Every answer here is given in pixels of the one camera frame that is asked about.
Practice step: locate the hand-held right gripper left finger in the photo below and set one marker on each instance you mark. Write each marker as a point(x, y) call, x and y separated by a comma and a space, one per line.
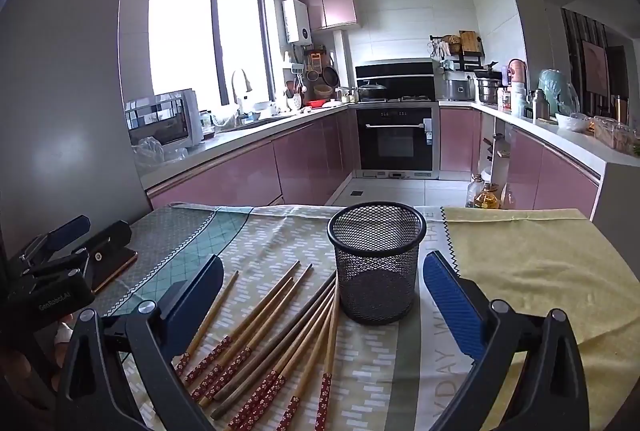
point(195, 306)

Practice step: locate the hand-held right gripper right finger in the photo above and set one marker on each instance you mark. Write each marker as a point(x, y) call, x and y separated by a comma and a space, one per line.
point(450, 301)

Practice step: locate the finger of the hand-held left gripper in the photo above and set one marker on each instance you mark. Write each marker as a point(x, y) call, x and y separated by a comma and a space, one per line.
point(110, 241)
point(67, 233)

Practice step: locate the black mesh utensil holder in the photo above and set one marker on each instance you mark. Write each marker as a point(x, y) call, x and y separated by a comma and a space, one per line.
point(375, 281)

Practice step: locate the bundle of wooden chopsticks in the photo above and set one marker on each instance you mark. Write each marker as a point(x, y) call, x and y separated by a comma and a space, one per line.
point(320, 316)

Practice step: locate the person's left hand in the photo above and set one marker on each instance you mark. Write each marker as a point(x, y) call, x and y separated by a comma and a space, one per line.
point(62, 351)

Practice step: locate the clear plastic bag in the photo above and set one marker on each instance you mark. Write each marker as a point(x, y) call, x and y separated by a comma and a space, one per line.
point(155, 153)

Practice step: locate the patchwork patterned tablecloth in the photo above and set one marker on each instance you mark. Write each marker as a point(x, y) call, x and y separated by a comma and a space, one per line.
point(280, 241)

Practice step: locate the yellow oil bottle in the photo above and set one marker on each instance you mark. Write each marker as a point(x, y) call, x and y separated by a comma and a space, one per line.
point(487, 200)

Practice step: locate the white microwave oven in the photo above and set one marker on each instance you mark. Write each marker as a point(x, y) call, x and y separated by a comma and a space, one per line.
point(165, 121)

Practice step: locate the pink base cabinets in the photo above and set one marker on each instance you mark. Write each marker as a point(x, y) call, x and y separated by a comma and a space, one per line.
point(235, 176)
point(550, 181)

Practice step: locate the grey refrigerator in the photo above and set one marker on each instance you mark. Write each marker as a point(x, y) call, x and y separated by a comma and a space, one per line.
point(65, 86)

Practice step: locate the black built-in oven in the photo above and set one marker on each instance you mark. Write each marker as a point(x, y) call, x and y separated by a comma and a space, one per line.
point(395, 146)

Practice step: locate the gas stove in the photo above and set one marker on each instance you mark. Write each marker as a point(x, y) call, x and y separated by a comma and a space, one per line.
point(415, 99)

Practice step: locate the steel kitchen faucet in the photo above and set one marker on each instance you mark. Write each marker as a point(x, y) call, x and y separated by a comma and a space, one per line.
point(240, 81)

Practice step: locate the silver rice cooker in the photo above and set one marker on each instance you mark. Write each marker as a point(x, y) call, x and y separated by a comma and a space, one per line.
point(457, 90)

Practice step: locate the steel thermos flask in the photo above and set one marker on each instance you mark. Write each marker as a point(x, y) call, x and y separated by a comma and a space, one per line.
point(540, 108)

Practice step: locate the steel stock pot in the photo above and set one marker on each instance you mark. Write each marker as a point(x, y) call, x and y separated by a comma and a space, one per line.
point(489, 92)

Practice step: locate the white bowl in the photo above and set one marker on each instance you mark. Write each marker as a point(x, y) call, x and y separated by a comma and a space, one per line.
point(572, 123)

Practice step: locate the kitchen window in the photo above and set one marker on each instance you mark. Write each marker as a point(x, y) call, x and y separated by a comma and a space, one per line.
point(180, 36)

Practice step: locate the black wok with lid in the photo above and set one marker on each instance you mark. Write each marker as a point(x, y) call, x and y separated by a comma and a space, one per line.
point(372, 91)

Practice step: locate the black range hood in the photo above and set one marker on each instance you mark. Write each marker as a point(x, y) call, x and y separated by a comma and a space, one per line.
point(395, 78)

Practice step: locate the clear plastic food container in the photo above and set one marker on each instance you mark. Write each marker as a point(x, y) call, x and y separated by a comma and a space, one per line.
point(615, 136)

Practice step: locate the teal green jar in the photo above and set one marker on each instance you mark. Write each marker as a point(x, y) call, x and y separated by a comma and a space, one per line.
point(552, 91)

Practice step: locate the red basin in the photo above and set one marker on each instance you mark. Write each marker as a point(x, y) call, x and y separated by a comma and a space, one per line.
point(316, 103)

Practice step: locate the pink kettle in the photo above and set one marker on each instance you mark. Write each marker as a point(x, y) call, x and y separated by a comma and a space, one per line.
point(517, 71)

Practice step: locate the hanging frying pan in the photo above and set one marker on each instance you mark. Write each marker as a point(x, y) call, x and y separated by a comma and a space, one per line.
point(330, 75)

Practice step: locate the copper tumbler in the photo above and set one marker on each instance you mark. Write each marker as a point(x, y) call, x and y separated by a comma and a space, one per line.
point(622, 111)

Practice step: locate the wooden cutting board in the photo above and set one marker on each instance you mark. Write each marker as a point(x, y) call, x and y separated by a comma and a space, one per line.
point(470, 42)

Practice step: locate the black wall rack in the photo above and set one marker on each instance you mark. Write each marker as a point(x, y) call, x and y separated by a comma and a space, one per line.
point(470, 61)

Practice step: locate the brown wall picture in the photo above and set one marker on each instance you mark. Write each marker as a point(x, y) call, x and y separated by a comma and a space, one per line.
point(596, 68)

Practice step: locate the white wall water heater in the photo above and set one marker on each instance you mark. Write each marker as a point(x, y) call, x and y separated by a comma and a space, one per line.
point(297, 21)

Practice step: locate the pink wall cabinet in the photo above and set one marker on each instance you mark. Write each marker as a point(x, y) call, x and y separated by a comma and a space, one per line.
point(335, 6)

